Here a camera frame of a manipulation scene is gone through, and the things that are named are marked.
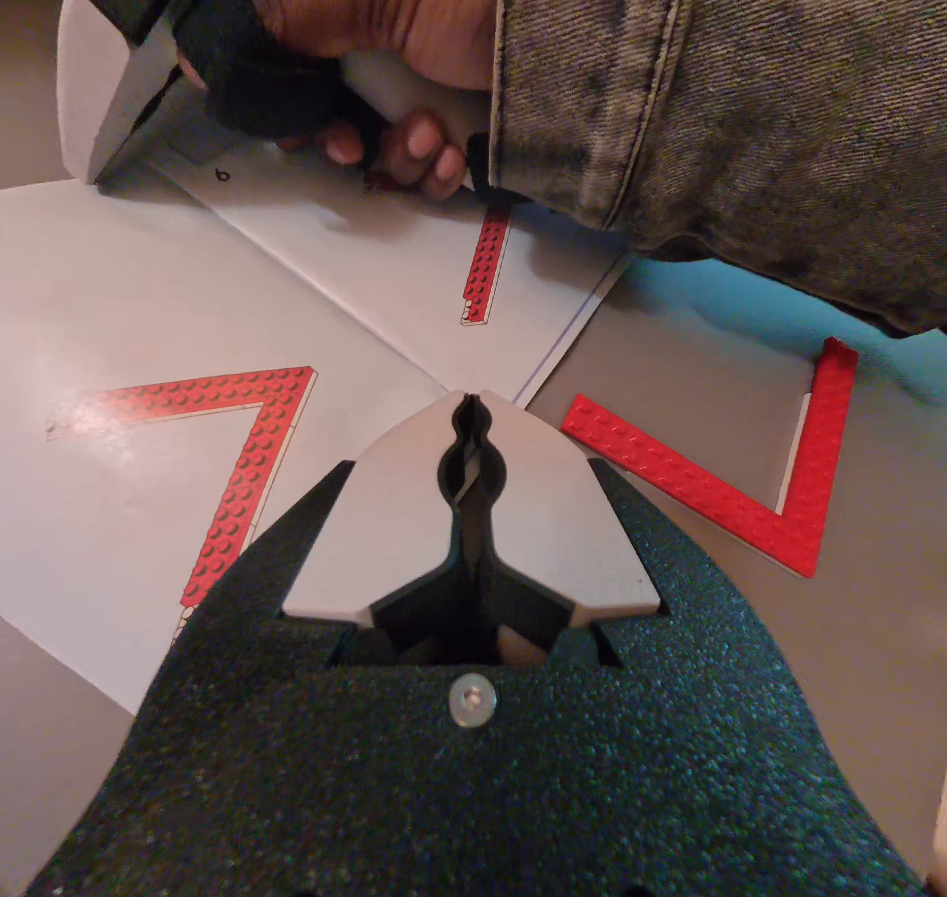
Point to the person's right forearm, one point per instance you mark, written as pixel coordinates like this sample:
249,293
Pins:
740,98

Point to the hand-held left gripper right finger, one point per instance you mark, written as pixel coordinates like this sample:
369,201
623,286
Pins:
577,534

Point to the person's right hand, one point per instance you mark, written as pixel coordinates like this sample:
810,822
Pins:
385,1

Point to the lego instruction booklet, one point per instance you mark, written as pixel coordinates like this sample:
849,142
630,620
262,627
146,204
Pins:
111,283

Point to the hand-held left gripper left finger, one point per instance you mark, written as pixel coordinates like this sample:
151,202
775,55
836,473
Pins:
370,534

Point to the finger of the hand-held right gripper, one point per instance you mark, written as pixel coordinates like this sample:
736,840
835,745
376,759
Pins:
133,98
185,142

